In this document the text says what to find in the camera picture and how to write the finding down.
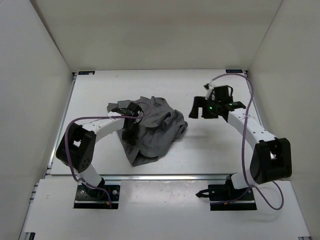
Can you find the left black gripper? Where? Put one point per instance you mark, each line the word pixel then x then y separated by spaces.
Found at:
pixel 131 139

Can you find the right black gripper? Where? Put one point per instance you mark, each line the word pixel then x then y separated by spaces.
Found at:
pixel 201 102

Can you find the grey pleated skirt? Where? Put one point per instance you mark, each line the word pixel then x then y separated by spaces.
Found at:
pixel 148 139

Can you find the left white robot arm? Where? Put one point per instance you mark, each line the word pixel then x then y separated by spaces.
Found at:
pixel 77 146

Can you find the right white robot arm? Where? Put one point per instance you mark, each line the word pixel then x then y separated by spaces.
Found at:
pixel 271 159

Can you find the right blue corner label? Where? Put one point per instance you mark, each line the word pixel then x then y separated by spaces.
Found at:
pixel 234 71

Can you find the blue corner label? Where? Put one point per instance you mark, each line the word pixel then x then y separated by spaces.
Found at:
pixel 84 73
pixel 234 71

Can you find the left blue corner label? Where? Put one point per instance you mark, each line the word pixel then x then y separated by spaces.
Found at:
pixel 84 73

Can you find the aluminium front rail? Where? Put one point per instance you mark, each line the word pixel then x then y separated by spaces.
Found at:
pixel 164 177

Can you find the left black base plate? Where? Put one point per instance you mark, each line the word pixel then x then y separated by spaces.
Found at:
pixel 86 198

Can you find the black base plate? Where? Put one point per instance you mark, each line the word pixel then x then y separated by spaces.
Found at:
pixel 224 197
pixel 86 198

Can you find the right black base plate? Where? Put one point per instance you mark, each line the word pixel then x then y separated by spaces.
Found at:
pixel 224 197

